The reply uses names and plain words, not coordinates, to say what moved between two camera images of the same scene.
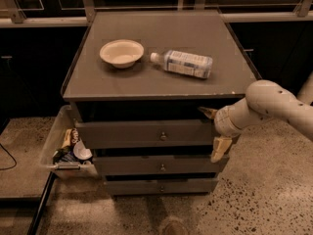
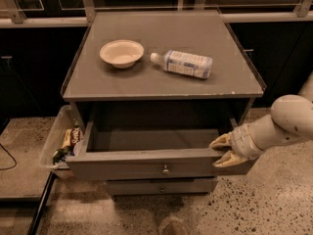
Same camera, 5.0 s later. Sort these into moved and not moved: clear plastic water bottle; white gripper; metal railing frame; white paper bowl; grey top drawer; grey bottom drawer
Moved: white gripper; grey top drawer
Not moved: grey bottom drawer; white paper bowl; metal railing frame; clear plastic water bottle
